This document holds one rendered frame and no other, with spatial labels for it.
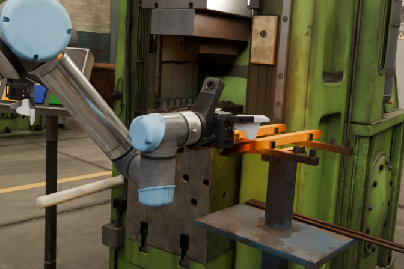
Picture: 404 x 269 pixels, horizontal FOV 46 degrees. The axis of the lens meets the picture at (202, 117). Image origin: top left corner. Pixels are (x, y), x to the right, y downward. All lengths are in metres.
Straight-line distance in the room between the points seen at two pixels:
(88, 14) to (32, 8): 10.11
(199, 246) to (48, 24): 1.13
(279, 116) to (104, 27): 9.60
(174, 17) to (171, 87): 0.40
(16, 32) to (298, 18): 1.11
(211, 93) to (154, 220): 0.87
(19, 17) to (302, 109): 1.12
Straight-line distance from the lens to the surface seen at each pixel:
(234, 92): 2.21
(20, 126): 6.57
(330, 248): 1.37
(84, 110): 1.05
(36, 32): 0.85
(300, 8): 1.73
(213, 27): 1.86
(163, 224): 1.85
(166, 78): 2.06
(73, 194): 2.00
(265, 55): 1.74
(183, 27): 1.78
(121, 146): 1.08
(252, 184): 1.83
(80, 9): 10.85
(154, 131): 0.95
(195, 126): 1.04
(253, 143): 1.24
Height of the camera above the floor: 1.22
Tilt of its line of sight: 8 degrees down
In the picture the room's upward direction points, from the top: 3 degrees clockwise
